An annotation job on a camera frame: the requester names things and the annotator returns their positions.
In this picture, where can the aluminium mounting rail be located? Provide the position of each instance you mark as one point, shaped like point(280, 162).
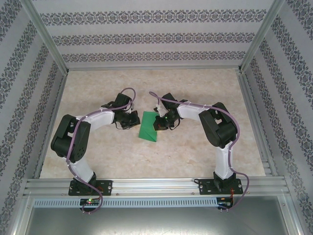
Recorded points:
point(156, 186)

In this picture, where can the aluminium frame post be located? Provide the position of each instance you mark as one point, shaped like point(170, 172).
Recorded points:
point(46, 36)
point(261, 36)

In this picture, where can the grey metal sheet panel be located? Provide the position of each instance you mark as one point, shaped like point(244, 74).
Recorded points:
point(156, 220)

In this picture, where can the green paper sheet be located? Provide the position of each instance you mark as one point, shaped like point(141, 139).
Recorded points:
point(146, 129)

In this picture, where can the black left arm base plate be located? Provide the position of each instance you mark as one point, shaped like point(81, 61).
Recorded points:
point(107, 187)

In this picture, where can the aluminium side rail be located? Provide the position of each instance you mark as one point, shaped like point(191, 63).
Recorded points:
point(52, 122)
point(255, 122)

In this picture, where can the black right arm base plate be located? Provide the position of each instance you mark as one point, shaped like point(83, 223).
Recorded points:
point(205, 187)

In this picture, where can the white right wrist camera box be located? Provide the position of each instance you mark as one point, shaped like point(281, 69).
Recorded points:
point(160, 110)

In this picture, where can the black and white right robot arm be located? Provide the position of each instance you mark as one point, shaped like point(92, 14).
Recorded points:
point(220, 132)

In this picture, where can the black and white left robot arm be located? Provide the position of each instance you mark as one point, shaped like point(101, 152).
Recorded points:
point(71, 142)

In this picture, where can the aluminium frame leg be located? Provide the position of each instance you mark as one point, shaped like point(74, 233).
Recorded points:
point(20, 215)
point(292, 215)

